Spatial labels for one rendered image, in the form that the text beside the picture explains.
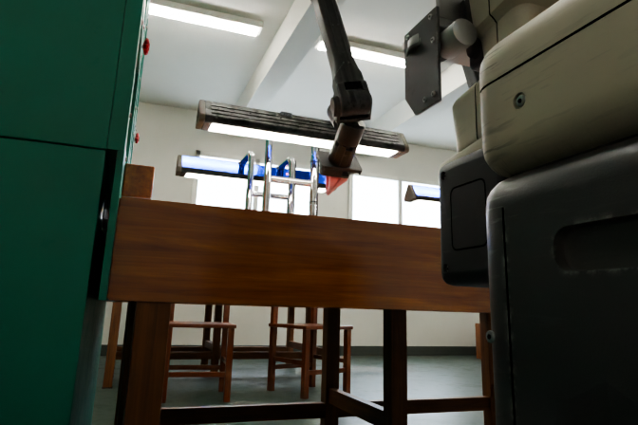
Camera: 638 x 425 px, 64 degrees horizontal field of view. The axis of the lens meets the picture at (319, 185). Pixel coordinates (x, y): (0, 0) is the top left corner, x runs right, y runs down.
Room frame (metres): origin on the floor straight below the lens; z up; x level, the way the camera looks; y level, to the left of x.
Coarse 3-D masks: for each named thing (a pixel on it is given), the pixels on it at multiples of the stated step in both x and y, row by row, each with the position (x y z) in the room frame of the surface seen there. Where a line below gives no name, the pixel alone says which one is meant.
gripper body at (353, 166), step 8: (336, 144) 1.11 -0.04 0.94; (320, 152) 1.15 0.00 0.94; (328, 152) 1.16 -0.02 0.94; (336, 152) 1.11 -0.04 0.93; (344, 152) 1.10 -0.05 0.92; (352, 152) 1.11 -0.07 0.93; (320, 160) 1.13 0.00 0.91; (328, 160) 1.14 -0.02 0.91; (336, 160) 1.12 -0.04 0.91; (344, 160) 1.12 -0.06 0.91; (352, 160) 1.17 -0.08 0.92; (320, 168) 1.13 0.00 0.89; (328, 168) 1.12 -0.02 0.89; (336, 168) 1.13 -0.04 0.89; (344, 168) 1.13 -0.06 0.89; (352, 168) 1.14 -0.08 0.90; (360, 168) 1.15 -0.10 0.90
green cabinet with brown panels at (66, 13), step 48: (0, 0) 0.79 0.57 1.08; (48, 0) 0.82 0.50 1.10; (96, 0) 0.84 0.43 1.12; (144, 0) 0.97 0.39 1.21; (0, 48) 0.80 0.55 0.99; (48, 48) 0.82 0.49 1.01; (96, 48) 0.85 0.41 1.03; (0, 96) 0.80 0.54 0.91; (48, 96) 0.83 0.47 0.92; (96, 96) 0.85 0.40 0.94; (96, 144) 0.86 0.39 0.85
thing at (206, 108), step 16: (208, 112) 1.25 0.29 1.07; (224, 112) 1.27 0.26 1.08; (240, 112) 1.29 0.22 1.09; (256, 112) 1.31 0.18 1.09; (272, 112) 1.33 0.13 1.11; (208, 128) 1.30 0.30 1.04; (256, 128) 1.29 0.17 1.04; (272, 128) 1.30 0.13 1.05; (288, 128) 1.32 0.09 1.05; (304, 128) 1.34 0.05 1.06; (320, 128) 1.36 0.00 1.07; (368, 128) 1.44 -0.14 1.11; (368, 144) 1.41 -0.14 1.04; (384, 144) 1.42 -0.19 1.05; (400, 144) 1.44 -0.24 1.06
